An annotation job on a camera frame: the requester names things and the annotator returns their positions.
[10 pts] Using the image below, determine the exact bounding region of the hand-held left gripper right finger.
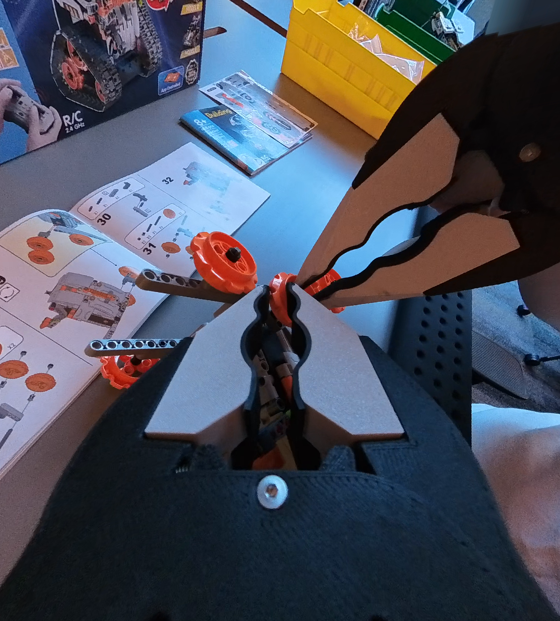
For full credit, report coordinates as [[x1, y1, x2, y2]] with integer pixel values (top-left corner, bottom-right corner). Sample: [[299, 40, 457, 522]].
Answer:
[[286, 283, 405, 470]]

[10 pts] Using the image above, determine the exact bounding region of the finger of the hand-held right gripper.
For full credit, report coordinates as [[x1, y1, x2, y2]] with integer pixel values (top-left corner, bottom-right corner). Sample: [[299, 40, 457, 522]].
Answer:
[[324, 212, 522, 314], [298, 114, 505, 289]]

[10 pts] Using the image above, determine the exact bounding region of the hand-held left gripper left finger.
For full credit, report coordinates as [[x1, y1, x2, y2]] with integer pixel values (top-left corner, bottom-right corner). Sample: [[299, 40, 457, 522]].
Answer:
[[144, 285, 270, 469]]

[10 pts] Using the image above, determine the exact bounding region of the grey orange brick robot model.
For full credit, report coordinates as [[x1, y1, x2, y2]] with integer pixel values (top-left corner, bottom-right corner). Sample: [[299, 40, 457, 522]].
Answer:
[[87, 230, 307, 472]]

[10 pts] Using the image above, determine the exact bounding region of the grey bracket with orange wheels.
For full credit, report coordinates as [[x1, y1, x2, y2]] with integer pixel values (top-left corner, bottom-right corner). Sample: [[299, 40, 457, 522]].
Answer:
[[268, 269, 345, 327]]

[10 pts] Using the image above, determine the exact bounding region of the black perforated chair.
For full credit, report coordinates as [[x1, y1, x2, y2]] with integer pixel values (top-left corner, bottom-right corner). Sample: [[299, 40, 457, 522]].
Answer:
[[389, 243, 474, 444]]

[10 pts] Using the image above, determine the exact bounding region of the clear plastic bag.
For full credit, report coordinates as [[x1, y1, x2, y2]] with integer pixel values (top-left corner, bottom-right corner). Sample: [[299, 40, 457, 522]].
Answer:
[[345, 19, 433, 85]]

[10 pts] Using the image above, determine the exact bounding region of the green plastic bin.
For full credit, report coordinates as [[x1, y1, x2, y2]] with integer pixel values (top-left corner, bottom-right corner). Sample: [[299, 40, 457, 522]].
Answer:
[[376, 0, 472, 66]]

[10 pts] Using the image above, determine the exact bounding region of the yellow plastic bin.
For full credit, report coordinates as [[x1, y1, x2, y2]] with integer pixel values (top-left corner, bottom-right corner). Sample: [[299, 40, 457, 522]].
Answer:
[[280, 0, 438, 140]]

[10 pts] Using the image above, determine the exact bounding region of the open white instruction booklet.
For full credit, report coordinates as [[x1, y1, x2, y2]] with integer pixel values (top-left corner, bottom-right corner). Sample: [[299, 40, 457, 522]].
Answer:
[[0, 142, 271, 507]]

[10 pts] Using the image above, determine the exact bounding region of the small blue booklet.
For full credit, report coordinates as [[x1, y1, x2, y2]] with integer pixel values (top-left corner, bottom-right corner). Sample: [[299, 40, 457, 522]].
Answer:
[[180, 104, 312, 176]]

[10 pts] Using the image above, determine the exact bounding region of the blue toy kit box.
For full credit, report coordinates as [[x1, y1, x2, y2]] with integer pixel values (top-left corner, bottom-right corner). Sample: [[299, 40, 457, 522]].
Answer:
[[0, 0, 206, 167]]

